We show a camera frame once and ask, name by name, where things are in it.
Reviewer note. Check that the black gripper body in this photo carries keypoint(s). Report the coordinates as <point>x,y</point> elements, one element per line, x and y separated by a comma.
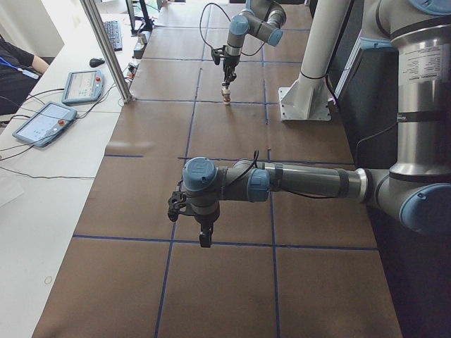
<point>229,63</point>
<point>206,221</point>

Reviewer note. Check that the blue teach pendant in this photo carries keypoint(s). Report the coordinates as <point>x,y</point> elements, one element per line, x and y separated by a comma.
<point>83,87</point>
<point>46,124</point>

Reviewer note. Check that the near blue teach pendant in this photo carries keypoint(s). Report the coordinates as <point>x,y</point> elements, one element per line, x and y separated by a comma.
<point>46,124</point>

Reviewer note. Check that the far blue teach pendant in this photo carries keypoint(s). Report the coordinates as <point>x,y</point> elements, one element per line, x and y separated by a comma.
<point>83,87</point>

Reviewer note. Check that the black monitor stand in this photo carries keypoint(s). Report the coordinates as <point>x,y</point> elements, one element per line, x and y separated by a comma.
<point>140,21</point>

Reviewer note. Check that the white PPR valve with brass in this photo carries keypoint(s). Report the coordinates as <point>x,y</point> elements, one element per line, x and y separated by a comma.
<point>225,93</point>

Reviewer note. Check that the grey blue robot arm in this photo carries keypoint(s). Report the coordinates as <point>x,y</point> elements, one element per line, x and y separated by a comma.
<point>260,19</point>
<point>416,189</point>

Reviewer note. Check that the aluminium frame post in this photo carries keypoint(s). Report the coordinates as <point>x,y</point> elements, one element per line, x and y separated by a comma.
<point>96,22</point>

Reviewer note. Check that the black computer mouse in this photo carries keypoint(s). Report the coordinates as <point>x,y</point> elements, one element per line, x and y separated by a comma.
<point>96,62</point>

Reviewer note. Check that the black keyboard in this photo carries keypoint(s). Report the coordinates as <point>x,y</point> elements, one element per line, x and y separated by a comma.
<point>113,32</point>

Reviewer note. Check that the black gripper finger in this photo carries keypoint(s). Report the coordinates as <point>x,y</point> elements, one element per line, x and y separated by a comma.
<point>209,239</point>
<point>203,239</point>
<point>229,77</point>

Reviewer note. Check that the person in black shirt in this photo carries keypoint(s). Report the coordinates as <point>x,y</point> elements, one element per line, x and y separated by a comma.
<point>20,71</point>

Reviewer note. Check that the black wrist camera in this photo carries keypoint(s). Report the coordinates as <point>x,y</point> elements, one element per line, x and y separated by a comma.
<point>217,54</point>
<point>177,205</point>

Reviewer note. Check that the white camera pole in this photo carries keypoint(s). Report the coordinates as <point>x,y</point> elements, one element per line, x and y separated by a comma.
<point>307,98</point>

